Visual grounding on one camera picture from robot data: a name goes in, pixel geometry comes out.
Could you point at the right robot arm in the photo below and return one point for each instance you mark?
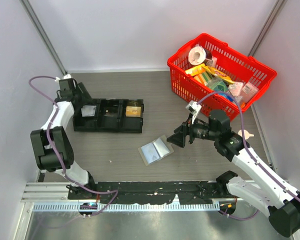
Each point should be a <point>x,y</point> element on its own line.
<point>271,195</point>

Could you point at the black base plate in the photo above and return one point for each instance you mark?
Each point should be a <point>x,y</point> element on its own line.
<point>153,192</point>

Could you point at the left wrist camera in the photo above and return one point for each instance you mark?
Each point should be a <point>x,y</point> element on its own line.
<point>65,77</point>

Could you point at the green packet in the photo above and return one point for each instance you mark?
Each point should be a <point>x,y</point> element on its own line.
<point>216,84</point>

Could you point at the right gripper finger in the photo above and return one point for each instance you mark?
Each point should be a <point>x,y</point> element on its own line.
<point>178,137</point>
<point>183,128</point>

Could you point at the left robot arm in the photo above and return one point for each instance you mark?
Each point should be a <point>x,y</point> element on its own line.
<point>51,147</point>

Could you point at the yellow snack box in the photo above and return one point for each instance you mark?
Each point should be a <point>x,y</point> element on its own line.
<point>199,69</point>

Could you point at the white tape roll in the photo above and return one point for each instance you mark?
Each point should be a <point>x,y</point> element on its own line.
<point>196,55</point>

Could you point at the pink white packet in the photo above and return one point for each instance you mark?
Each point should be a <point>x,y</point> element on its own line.
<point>248,91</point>

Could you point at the beige round tag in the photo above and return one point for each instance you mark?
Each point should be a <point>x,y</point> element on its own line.
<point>245,133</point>

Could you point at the gold card in tray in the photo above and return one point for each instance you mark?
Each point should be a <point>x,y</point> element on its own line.
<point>133,111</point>

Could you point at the red shopping basket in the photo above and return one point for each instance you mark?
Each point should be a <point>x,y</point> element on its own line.
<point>206,64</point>

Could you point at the black three-slot tray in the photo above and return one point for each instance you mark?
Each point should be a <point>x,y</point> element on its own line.
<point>110,116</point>

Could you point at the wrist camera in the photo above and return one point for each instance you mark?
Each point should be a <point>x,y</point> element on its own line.
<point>65,77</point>
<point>194,108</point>

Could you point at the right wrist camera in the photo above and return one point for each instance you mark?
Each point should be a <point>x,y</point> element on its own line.
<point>194,108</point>

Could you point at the silver card in tray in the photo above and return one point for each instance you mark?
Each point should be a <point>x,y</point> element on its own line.
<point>88,111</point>

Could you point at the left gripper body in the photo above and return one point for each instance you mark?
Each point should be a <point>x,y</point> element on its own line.
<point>75,93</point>

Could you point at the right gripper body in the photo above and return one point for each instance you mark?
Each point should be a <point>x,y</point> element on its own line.
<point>192,129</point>

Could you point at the grey card holder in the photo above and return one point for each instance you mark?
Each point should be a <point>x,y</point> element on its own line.
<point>155,150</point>

